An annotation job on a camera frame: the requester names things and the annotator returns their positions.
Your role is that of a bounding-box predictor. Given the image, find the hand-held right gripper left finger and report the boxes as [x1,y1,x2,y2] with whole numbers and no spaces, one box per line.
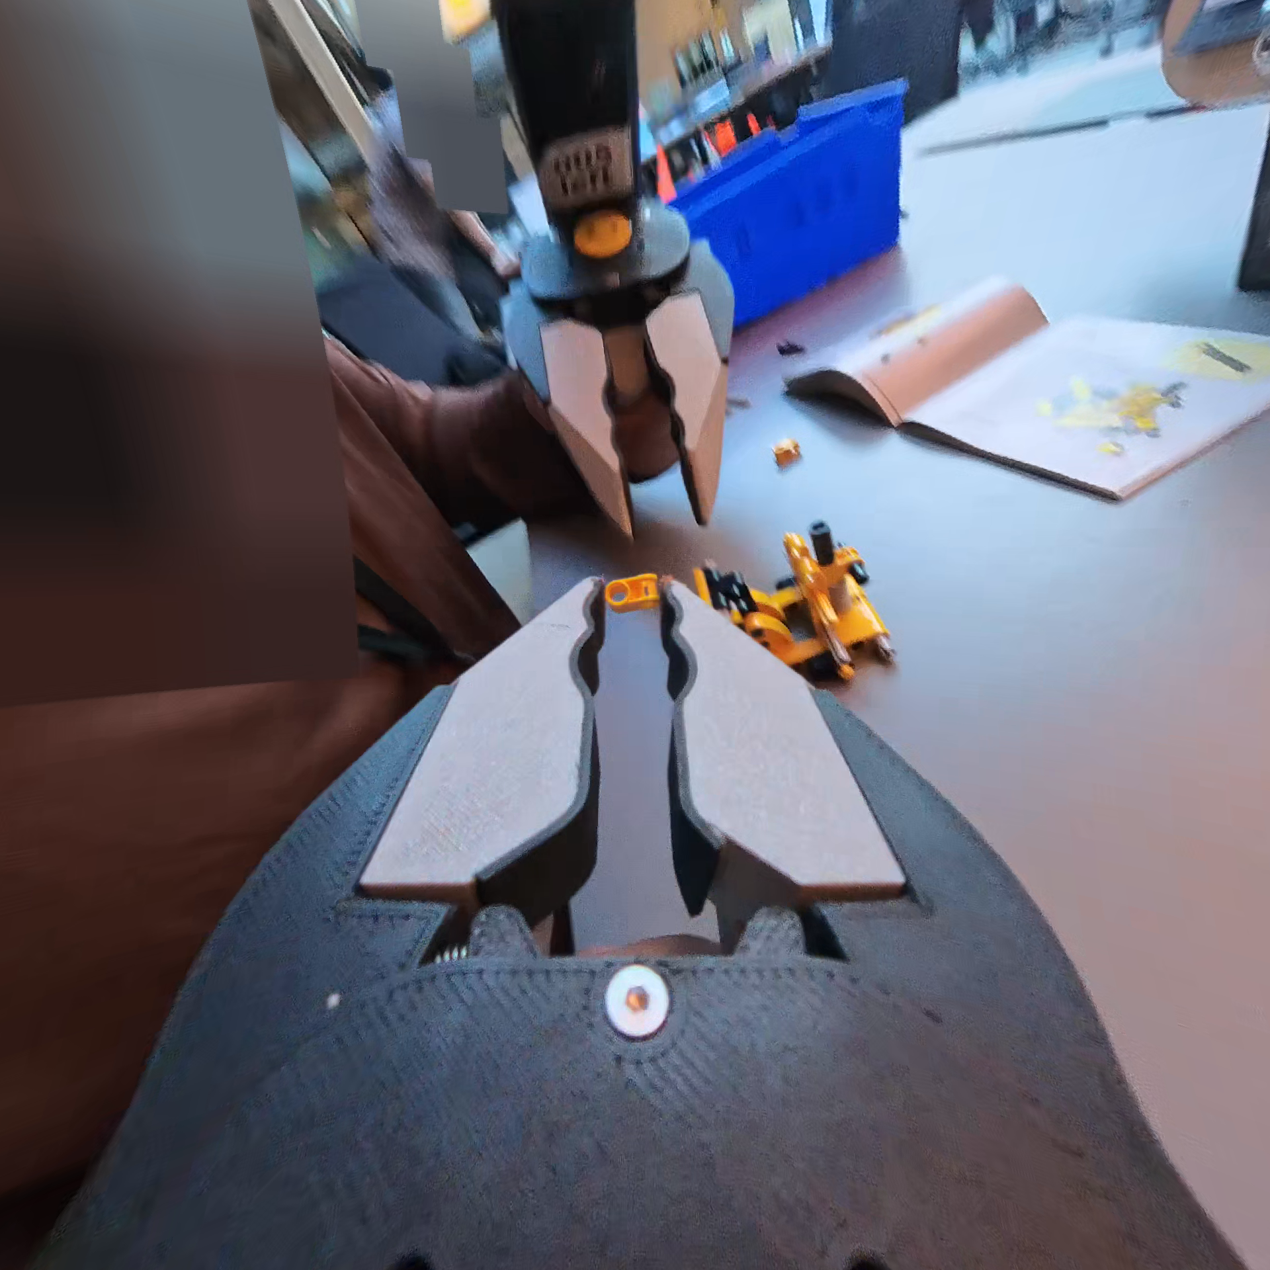
[358,575,609,922]

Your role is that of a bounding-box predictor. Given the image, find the person's brown shirt torso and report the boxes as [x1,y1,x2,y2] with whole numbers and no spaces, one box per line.
[0,476,528,1231]

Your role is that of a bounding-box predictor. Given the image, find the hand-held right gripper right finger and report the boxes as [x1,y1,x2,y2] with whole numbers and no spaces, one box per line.
[661,581,909,921]

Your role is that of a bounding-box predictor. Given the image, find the orange traffic cones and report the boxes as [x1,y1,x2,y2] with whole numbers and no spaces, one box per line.
[651,107,768,202]

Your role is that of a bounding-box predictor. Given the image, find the dark cable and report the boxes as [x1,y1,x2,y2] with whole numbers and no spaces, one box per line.
[917,102,1198,160]

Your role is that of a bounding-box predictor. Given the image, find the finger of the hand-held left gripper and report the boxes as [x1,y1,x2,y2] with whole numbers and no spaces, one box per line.
[644,290,733,528]
[540,323,637,542]

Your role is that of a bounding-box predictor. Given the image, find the person's left forearm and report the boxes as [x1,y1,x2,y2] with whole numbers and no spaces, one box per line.
[326,334,687,520]

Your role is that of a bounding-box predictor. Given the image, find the blue plastic bin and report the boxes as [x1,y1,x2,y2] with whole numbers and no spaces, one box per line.
[669,79,911,331]

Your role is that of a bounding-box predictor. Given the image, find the open instruction booklet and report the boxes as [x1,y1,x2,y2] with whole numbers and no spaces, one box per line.
[784,275,1270,504]

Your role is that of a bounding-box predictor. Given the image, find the yellow black lego assembly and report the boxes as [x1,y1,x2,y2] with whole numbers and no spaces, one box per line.
[691,520,898,685]

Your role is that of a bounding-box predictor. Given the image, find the dark box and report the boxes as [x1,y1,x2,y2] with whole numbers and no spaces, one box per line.
[1237,123,1270,295]

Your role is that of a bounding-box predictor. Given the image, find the black chair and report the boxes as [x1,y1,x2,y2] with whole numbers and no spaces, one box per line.
[318,255,510,390]

